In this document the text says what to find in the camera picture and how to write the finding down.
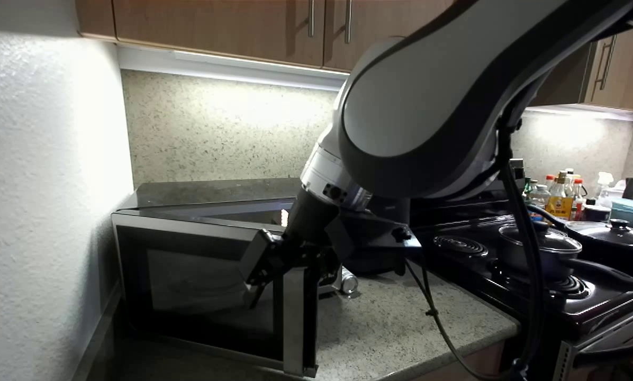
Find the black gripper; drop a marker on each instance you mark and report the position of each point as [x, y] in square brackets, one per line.
[302, 241]

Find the stainless steel black microwave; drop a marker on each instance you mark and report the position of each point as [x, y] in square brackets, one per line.
[181, 253]

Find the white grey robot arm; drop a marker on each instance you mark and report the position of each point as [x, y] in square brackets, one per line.
[426, 114]

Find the small clear bottle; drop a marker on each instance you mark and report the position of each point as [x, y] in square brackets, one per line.
[347, 284]

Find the under-cabinet light strip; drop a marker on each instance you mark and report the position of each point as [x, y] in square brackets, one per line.
[228, 68]

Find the pot with glass lid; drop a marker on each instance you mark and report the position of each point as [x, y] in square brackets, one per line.
[559, 254]

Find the yellow oil bottle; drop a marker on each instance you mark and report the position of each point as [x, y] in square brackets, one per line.
[559, 198]

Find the black kitchen stove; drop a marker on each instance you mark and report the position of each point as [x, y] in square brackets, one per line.
[584, 326]

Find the black pot with lid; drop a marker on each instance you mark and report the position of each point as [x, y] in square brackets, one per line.
[610, 245]

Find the wooden upper cabinets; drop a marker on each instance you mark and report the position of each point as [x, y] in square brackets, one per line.
[334, 35]

